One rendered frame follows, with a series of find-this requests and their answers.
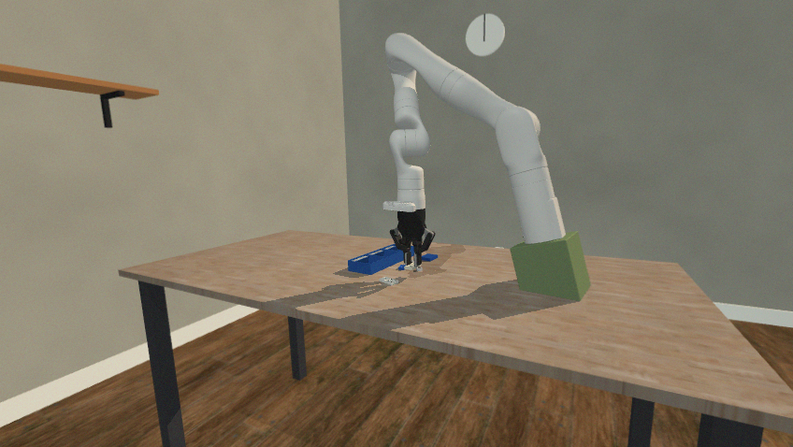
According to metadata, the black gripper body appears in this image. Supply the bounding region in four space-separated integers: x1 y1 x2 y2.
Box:
397 209 426 240

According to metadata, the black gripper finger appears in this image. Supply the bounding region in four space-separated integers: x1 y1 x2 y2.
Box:
390 228 412 266
411 228 436 267

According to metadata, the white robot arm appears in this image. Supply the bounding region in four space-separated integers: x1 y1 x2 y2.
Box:
383 33 566 244

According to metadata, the blue three-compartment bin rack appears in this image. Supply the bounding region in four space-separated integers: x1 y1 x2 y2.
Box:
348 244 404 275

